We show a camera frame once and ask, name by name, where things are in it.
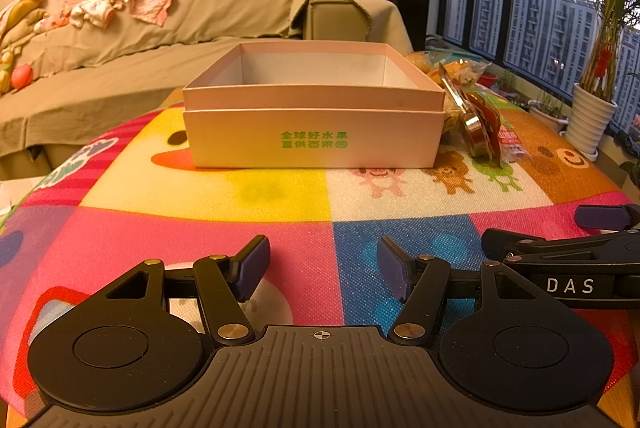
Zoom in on pink floral baby clothes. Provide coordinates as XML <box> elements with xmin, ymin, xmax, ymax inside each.
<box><xmin>70</xmin><ymin>0</ymin><xmax>193</xmax><ymax>28</ymax></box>

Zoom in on orange toy ball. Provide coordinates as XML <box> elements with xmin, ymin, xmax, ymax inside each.
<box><xmin>11</xmin><ymin>64</ymin><xmax>35</xmax><ymax>90</ymax></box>

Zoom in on black framed window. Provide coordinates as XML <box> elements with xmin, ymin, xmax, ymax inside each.
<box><xmin>435</xmin><ymin>0</ymin><xmax>640</xmax><ymax>129</ymax></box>

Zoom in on covered beige sofa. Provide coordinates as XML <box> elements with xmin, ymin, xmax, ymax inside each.
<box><xmin>0</xmin><ymin>0</ymin><xmax>413</xmax><ymax>159</ymax></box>

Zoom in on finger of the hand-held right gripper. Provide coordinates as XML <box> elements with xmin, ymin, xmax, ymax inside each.
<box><xmin>481</xmin><ymin>228</ymin><xmax>640</xmax><ymax>264</ymax></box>
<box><xmin>575</xmin><ymin>204</ymin><xmax>640</xmax><ymax>231</ymax></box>

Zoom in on colourful cartoon play mat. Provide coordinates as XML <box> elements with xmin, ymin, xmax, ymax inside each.
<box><xmin>0</xmin><ymin>83</ymin><xmax>640</xmax><ymax>414</ymax></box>

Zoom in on small white planter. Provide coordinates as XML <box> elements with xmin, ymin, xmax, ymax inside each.
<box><xmin>529</xmin><ymin>91</ymin><xmax>568</xmax><ymax>131</ymax></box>

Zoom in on yellow bread packet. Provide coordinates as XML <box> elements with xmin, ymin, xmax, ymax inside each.
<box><xmin>440</xmin><ymin>58</ymin><xmax>493</xmax><ymax>89</ymax></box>

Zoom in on pink cardboard box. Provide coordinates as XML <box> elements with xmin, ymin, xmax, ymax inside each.
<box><xmin>182</xmin><ymin>41</ymin><xmax>446</xmax><ymax>169</ymax></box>

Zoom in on brown egg snack packet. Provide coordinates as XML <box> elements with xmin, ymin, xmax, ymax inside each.
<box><xmin>440</xmin><ymin>63</ymin><xmax>506</xmax><ymax>159</ymax></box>

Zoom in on grey apartment buildings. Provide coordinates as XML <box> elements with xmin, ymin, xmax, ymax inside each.
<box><xmin>447</xmin><ymin>0</ymin><xmax>640</xmax><ymax>114</ymax></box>

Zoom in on yellow plush toy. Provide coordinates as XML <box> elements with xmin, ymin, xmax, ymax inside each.
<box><xmin>0</xmin><ymin>48</ymin><xmax>16</xmax><ymax>94</ymax></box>

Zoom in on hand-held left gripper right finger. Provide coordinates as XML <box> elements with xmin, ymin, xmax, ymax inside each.
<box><xmin>376</xmin><ymin>237</ymin><xmax>551</xmax><ymax>343</ymax></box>

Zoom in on golden bread clear packet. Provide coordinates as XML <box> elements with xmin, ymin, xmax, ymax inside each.
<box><xmin>405</xmin><ymin>51</ymin><xmax>437</xmax><ymax>75</ymax></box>

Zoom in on white ribbed plant pot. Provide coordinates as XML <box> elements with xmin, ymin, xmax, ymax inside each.
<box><xmin>565</xmin><ymin>83</ymin><xmax>619</xmax><ymax>155</ymax></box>

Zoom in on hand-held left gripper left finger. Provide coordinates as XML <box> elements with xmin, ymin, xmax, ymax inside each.
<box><xmin>90</xmin><ymin>235</ymin><xmax>271</xmax><ymax>344</ymax></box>

